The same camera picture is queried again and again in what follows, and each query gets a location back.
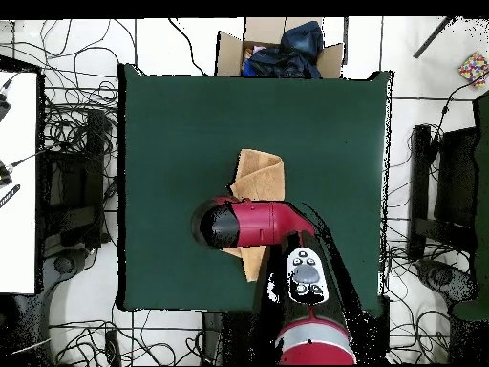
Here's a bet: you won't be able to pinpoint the orange terry towel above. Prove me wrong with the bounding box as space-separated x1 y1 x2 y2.
223 148 287 283

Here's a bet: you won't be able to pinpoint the multicoloured patterned item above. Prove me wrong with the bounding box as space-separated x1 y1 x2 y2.
457 51 489 88

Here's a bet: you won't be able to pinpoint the dark green table cloth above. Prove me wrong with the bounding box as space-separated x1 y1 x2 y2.
117 63 394 313

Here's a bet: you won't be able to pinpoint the brown cardboard box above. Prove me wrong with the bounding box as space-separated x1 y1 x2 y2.
215 16 345 79

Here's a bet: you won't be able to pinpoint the dark blue clothing pile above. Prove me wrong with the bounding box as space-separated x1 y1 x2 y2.
242 20 325 79

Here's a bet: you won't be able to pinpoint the black power strip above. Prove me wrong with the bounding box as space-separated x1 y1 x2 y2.
104 329 122 366
375 293 391 353

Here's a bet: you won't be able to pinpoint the white desk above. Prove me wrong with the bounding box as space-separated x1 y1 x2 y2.
0 70 39 295

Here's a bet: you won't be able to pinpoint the black ridged strip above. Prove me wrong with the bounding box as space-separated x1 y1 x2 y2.
0 183 21 209

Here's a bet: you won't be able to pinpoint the dark green side cloth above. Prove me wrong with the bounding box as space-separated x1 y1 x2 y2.
450 89 489 322

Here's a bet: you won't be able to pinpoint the black desk device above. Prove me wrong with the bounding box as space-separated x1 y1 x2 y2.
0 91 12 123
0 160 13 188

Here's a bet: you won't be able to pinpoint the grey metal rod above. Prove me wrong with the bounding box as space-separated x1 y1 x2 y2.
412 16 457 59

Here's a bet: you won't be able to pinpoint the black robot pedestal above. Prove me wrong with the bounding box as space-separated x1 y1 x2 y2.
201 311 265 366

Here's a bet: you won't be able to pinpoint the black cable tangle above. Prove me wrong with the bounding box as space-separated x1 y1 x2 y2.
37 18 119 162
383 213 452 364

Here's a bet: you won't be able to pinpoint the black frame stand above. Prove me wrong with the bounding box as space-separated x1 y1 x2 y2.
406 123 478 261
39 108 112 249

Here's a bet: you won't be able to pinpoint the black pedestal foot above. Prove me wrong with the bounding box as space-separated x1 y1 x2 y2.
417 259 477 303
52 252 79 275

